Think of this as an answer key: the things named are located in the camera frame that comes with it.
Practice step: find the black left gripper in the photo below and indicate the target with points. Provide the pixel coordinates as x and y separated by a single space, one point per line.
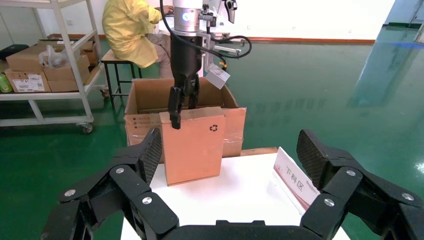
185 63

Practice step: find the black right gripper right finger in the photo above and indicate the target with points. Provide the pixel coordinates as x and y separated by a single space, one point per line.
341 185

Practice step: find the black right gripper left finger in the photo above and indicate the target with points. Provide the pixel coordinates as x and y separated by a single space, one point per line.
132 188

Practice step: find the small cardboard box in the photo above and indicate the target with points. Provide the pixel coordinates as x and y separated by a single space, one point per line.
195 149

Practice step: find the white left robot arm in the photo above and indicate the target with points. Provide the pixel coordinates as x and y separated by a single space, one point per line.
187 16

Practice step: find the large cardboard box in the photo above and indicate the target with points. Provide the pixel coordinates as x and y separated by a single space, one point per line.
149 96

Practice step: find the brown cardboard box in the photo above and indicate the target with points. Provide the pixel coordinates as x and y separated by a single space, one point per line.
63 86
26 59
63 73
87 49

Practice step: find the cardboard box with white labels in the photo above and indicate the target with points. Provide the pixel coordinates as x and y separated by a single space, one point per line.
13 81

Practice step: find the acrylic sign with red print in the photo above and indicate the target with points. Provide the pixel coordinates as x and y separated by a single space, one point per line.
294 182

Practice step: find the person in yellow coat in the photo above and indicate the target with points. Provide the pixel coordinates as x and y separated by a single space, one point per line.
129 30

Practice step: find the black angular device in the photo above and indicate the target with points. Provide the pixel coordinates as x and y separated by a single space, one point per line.
230 8

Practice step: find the white shelf cart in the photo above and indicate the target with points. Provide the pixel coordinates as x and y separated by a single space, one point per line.
76 66

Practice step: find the clear plastic bag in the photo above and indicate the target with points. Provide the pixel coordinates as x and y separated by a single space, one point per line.
54 59

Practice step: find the green bottle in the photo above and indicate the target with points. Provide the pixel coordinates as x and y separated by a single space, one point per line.
4 84

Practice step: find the black case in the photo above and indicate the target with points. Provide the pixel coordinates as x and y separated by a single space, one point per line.
13 51

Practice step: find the gray wrist camera box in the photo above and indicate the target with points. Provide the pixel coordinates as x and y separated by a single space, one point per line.
217 78

